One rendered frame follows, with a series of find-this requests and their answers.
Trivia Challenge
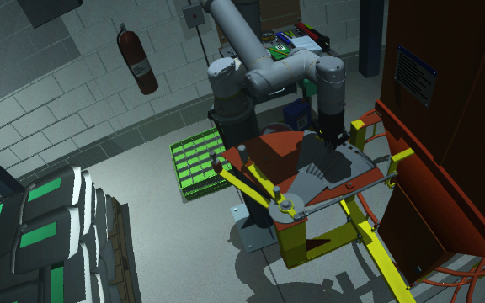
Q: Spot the grey holed quadrant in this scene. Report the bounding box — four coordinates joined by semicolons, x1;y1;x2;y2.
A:
285;130;377;199

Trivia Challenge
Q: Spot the red quadrant base plate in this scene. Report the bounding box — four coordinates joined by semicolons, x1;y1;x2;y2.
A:
220;130;386;208

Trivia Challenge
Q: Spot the yellow handle with grey knob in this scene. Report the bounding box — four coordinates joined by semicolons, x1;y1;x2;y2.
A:
237;144;299;220

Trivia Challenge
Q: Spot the white paper pad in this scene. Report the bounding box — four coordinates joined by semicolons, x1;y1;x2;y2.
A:
289;35;324;55

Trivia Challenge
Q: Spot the dark label plate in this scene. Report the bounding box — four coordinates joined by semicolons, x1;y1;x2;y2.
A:
394;45;439;109

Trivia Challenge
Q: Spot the red spreader hopper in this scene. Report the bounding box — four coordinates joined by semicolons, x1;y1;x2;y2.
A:
373;0;485;288

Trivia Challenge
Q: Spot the orange hose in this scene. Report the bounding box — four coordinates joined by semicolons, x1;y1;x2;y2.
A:
417;257;485;303

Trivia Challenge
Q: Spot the red round bucket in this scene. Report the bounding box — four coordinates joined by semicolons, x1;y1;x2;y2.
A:
262;122;295;136

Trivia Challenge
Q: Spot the wooden pallet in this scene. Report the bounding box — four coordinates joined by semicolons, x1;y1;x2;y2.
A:
106;196;143;303

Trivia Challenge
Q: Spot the grey round pivot disc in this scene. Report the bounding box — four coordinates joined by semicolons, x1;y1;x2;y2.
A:
267;192;306;225

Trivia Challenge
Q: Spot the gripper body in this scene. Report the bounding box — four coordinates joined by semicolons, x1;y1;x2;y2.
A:
317;109;347;139

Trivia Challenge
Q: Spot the green plastic crate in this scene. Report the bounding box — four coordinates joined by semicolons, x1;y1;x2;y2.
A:
168;126;234;202

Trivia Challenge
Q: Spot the stack of dark sacks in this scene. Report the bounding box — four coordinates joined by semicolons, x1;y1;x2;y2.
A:
0;165;116;303

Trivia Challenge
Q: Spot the yellow spreader frame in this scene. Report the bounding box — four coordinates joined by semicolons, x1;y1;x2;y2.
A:
273;118;417;303

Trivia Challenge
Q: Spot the dark blue wall post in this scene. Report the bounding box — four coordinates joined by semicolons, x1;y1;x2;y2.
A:
358;0;386;79

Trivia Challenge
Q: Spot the yellow lever with red grip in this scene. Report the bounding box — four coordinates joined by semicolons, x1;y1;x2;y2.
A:
209;151;278;210

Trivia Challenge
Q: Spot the grey link rod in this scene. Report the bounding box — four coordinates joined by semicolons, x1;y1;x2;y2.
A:
294;171;399;221

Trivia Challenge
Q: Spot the red fire extinguisher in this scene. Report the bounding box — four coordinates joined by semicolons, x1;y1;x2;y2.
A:
116;22;160;96

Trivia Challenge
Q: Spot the green booklet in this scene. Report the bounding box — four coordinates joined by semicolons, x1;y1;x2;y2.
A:
266;43;292;59

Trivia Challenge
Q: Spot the dark wall panel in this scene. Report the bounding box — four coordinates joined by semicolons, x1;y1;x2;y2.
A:
16;0;84;29

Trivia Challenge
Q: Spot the blue canister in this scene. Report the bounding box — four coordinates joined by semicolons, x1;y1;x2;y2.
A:
282;98;312;132

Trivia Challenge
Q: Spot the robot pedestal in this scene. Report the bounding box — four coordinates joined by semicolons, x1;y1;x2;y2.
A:
207;95;278;254

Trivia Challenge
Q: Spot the red black hand tool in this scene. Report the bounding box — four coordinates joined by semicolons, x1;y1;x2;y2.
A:
295;22;332;48

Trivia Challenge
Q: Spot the grey wall switch box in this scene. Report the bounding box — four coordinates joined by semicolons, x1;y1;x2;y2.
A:
181;3;207;30

